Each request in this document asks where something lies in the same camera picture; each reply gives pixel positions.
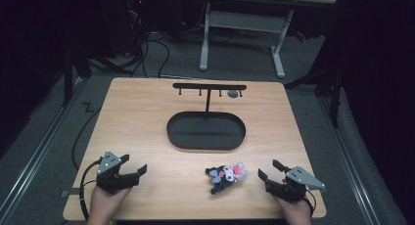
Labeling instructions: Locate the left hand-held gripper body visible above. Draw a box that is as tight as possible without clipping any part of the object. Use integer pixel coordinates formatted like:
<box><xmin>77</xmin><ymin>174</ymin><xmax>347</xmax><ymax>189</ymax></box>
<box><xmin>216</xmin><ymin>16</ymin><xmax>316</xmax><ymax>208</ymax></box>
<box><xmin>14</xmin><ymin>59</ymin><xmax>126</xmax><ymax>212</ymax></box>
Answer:
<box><xmin>96</xmin><ymin>150</ymin><xmax>141</xmax><ymax>196</ymax></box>

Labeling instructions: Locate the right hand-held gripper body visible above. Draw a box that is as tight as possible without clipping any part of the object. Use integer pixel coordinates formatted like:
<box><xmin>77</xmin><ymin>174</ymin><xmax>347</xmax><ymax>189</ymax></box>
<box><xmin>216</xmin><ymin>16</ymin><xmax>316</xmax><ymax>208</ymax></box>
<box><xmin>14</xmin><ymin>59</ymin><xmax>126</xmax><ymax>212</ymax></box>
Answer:
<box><xmin>265</xmin><ymin>165</ymin><xmax>327</xmax><ymax>203</ymax></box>

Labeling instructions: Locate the black and pink plush keychain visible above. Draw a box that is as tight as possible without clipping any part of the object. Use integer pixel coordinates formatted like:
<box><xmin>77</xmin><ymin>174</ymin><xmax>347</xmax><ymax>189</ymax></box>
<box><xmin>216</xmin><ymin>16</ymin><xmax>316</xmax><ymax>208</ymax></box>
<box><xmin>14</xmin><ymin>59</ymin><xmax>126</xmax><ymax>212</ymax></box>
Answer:
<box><xmin>205</xmin><ymin>161</ymin><xmax>249</xmax><ymax>197</ymax></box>

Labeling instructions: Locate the black hook stand with tray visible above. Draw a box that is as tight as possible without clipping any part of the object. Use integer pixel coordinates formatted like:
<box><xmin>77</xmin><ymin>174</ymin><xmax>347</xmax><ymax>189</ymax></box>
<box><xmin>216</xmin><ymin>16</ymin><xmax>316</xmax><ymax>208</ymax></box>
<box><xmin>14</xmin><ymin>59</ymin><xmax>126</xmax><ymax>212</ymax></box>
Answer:
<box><xmin>165</xmin><ymin>82</ymin><xmax>248</xmax><ymax>152</ymax></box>

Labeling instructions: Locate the person's right hand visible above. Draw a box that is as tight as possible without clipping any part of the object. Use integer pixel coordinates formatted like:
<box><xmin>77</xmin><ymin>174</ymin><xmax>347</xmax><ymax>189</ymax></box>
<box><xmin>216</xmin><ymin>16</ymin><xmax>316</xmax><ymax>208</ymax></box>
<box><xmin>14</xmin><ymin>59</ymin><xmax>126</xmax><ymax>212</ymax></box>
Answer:
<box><xmin>273</xmin><ymin>196</ymin><xmax>313</xmax><ymax>225</ymax></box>

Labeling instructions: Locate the person's left hand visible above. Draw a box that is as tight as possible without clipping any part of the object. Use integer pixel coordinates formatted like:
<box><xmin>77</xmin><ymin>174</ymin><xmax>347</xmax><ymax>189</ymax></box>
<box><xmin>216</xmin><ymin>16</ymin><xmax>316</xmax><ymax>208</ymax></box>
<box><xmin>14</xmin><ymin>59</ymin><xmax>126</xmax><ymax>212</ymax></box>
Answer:
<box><xmin>86</xmin><ymin>186</ymin><xmax>132</xmax><ymax>225</ymax></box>

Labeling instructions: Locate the grey tape strip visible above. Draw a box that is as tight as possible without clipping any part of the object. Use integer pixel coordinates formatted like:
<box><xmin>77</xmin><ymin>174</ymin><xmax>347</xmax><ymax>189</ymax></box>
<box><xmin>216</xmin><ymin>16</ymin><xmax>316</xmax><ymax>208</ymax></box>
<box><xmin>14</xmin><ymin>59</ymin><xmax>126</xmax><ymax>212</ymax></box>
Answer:
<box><xmin>60</xmin><ymin>188</ymin><xmax>81</xmax><ymax>199</ymax></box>

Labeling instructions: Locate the black tripod stand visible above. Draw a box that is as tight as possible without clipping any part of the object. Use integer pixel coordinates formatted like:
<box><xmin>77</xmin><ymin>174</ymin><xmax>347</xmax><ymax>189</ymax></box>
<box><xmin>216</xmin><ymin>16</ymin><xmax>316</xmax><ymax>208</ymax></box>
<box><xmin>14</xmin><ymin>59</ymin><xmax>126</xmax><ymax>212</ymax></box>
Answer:
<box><xmin>283</xmin><ymin>60</ymin><xmax>345</xmax><ymax>129</ymax></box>

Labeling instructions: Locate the black metal stand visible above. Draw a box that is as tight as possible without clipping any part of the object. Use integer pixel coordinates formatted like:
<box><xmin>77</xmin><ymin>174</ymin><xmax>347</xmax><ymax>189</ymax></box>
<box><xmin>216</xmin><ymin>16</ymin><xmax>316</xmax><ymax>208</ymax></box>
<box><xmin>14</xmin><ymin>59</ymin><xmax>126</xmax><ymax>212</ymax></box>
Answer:
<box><xmin>60</xmin><ymin>43</ymin><xmax>133</xmax><ymax>108</ymax></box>

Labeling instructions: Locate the dark computer tower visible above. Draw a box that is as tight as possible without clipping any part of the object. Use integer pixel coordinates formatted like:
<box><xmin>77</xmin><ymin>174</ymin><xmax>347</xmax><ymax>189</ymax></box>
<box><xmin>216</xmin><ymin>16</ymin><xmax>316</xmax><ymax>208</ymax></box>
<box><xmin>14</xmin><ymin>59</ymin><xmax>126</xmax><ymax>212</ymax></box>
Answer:
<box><xmin>124</xmin><ymin>0</ymin><xmax>149</xmax><ymax>58</ymax></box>

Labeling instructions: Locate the white-framed wooden desk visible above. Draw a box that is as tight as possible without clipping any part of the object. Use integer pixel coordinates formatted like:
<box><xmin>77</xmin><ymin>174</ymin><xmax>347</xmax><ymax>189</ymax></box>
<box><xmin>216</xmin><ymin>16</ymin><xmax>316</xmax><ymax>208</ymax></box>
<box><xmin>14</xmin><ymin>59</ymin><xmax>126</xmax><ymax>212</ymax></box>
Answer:
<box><xmin>198</xmin><ymin>0</ymin><xmax>337</xmax><ymax>79</ymax></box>

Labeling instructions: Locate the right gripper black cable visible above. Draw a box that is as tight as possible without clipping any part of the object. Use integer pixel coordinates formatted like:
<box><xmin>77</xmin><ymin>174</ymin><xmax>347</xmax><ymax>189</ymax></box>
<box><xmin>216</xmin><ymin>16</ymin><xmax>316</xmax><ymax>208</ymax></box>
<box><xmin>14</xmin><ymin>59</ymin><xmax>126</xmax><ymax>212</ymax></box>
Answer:
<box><xmin>304</xmin><ymin>188</ymin><xmax>317</xmax><ymax>217</ymax></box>

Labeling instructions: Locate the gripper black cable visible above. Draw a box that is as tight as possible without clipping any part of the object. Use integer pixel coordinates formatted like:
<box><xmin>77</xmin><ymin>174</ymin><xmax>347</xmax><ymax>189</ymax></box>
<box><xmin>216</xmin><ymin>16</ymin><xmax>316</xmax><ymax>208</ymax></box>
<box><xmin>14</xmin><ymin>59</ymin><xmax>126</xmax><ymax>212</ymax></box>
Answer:
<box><xmin>304</xmin><ymin>188</ymin><xmax>317</xmax><ymax>217</ymax></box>
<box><xmin>78</xmin><ymin>157</ymin><xmax>104</xmax><ymax>222</ymax></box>

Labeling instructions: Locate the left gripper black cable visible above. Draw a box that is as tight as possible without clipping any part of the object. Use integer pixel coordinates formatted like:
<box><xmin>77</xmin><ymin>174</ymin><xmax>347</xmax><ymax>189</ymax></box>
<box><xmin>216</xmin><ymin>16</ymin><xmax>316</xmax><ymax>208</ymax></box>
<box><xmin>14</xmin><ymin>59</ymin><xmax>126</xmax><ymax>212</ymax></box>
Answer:
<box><xmin>78</xmin><ymin>157</ymin><xmax>104</xmax><ymax>222</ymax></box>

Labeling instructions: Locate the black floor cable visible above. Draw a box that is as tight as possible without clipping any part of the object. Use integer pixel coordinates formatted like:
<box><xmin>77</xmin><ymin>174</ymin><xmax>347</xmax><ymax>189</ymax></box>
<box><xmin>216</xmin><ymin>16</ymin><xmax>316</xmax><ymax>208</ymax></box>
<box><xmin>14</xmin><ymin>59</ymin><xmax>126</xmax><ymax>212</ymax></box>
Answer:
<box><xmin>70</xmin><ymin>106</ymin><xmax>103</xmax><ymax>171</ymax></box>

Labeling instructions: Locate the metal floor rail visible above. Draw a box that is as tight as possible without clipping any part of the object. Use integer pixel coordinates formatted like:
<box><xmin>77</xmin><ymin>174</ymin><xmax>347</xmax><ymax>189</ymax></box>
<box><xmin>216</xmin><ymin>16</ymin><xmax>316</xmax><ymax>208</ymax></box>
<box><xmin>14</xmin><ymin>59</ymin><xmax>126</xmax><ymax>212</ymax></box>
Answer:
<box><xmin>316</xmin><ymin>93</ymin><xmax>382</xmax><ymax>225</ymax></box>
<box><xmin>0</xmin><ymin>77</ymin><xmax>84</xmax><ymax>219</ymax></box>

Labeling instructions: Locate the bundle of black floor cables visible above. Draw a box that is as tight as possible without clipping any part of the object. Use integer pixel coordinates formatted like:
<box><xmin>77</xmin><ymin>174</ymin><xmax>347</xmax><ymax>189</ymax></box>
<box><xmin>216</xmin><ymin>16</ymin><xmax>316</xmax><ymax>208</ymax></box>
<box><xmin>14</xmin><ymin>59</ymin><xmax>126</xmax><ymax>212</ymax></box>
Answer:
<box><xmin>116</xmin><ymin>30</ymin><xmax>172</xmax><ymax>80</ymax></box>

